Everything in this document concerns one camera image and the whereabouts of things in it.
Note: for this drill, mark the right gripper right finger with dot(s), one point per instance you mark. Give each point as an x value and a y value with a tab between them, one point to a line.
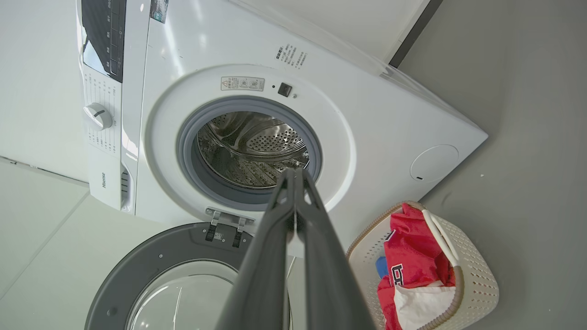
330	284

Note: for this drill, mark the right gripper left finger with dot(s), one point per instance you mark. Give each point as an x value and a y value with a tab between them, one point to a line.
261	284

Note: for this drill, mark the washer door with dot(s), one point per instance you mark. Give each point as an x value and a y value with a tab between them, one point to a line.
137	270

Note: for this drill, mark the metal door hinge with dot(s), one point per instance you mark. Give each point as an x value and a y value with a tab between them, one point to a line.
229	215

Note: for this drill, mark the white front-load washing machine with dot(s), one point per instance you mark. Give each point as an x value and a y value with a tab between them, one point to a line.
367	101

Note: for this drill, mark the black door latch socket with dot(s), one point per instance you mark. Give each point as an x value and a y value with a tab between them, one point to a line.
285	89

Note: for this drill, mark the blue garment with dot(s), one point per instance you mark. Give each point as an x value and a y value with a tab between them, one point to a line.
381	268

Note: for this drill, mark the red garment with white print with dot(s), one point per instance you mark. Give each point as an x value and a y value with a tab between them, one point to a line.
412	247

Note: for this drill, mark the white wicker laundry basket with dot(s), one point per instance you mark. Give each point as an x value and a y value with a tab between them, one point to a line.
477	284

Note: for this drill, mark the steel perforated washer drum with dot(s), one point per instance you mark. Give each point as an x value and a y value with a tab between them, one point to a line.
257	137

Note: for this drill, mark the round white filter cover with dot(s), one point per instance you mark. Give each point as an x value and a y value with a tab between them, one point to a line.
433	162

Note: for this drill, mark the white warning sticker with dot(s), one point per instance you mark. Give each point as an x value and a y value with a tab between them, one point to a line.
242	83

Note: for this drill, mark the white control knob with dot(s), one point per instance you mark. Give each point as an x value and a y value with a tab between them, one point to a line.
97	116

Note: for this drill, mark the black baseboard strip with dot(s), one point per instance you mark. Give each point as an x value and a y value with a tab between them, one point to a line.
415	33

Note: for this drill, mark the dark rectangular sticker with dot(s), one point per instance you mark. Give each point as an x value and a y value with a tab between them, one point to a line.
159	10

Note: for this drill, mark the black control display panel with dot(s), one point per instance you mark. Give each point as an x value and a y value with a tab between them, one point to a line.
103	36

